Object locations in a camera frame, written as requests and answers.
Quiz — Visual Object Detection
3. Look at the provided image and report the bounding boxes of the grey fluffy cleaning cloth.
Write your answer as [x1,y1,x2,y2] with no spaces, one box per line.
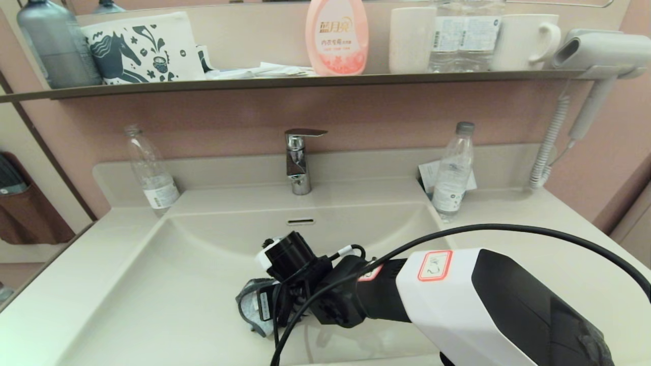
[235,279,278,339]

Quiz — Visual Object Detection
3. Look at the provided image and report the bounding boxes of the chrome faucet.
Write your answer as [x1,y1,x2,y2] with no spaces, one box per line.
[284,128,328,196]

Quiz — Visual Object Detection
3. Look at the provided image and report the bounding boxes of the beige sink basin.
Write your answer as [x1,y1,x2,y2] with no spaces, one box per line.
[56,202,524,366]

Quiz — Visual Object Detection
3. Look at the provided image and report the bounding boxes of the clear bottle without cap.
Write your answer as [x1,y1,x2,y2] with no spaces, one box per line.
[124,125,181,218]

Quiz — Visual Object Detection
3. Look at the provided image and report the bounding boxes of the paper packet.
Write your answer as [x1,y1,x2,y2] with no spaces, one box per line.
[418,160,479,195]

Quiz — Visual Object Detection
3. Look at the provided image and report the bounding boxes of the clear bottle with grey cap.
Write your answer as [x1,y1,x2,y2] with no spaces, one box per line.
[431,121,476,224]

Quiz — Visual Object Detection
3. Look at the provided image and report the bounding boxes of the white paper sachets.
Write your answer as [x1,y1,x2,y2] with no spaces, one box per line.
[206,61,316,79]

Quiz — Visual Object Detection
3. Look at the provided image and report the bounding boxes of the small printed white item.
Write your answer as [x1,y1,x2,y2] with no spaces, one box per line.
[197,45,218,73]

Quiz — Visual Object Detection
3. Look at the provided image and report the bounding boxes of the pink detergent bottle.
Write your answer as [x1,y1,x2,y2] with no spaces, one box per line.
[305,0,369,77]

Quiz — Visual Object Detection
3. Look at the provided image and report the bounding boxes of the white horse print pouch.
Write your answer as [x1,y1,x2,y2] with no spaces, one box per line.
[81,11,205,85]

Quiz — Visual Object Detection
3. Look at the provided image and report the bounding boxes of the dark grey pocketed item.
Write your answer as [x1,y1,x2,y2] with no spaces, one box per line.
[0,155,27,195]

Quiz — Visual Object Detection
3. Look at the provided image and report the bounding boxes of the grey translucent bottle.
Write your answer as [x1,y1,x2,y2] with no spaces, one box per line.
[16,0,102,89]

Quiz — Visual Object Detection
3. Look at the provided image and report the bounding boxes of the grey hair dryer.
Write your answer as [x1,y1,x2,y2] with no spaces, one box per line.
[552,29,651,142]

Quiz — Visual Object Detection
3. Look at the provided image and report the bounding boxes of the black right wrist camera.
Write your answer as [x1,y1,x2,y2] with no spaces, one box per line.
[256,231,320,281]

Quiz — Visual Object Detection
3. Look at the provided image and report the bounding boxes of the long black arm cable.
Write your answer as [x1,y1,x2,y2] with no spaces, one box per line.
[269,224,651,366]

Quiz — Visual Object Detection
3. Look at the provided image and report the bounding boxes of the grey wall shelf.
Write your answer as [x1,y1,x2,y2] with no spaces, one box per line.
[0,70,611,104]

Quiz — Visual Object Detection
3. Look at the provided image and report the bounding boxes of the white handleless cup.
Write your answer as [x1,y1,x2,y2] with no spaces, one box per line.
[389,6,438,73]

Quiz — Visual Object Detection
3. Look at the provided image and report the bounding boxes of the white coiled dryer cord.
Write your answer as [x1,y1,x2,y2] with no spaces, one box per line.
[529,96,574,191]

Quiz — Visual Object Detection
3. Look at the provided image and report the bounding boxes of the white mug with handle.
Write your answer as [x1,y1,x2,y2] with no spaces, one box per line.
[491,14,561,71]

